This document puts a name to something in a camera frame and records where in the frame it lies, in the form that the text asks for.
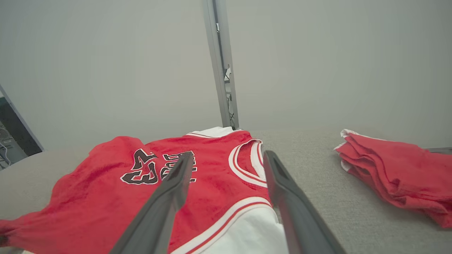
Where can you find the grey partition end frame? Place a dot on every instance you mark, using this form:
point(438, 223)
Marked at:
point(24, 125)

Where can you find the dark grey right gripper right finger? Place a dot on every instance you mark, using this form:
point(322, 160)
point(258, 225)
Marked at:
point(296, 218)

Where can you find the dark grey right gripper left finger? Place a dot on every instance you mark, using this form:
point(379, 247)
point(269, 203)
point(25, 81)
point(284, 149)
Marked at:
point(159, 215)

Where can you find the black computer tower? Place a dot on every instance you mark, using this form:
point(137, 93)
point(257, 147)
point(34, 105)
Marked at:
point(23, 141)

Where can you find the red shorts white hem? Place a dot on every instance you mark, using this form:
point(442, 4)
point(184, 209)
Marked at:
point(399, 169)

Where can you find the red basketball jersey black number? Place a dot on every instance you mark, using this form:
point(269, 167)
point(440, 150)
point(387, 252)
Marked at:
point(88, 197)

